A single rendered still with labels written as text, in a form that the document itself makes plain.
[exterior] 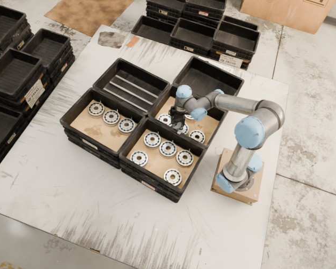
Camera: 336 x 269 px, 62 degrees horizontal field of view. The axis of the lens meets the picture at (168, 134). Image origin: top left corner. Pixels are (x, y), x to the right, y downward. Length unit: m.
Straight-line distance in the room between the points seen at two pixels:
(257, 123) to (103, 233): 1.01
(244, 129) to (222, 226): 0.75
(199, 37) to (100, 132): 1.67
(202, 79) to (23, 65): 1.48
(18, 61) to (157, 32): 1.38
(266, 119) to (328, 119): 2.28
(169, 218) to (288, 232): 1.27
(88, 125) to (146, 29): 1.68
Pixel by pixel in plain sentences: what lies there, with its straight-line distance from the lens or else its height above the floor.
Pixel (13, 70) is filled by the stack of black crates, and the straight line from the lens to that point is 2.63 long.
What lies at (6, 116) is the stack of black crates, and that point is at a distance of 2.65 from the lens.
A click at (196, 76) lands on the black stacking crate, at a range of 2.01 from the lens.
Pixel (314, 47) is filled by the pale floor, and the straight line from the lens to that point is 4.08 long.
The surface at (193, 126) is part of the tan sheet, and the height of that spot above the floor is 0.83.
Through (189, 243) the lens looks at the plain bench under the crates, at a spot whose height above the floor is 0.70.
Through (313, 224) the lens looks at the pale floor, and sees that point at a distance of 2.78.
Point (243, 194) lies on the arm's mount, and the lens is 1.69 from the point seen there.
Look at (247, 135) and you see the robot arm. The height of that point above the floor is 1.40.
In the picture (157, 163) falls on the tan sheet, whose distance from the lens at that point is 1.62.
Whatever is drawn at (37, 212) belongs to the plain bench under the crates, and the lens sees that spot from 1.75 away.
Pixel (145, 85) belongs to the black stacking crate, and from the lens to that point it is 1.92.
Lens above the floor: 2.31
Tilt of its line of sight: 60 degrees down
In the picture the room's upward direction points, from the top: 11 degrees clockwise
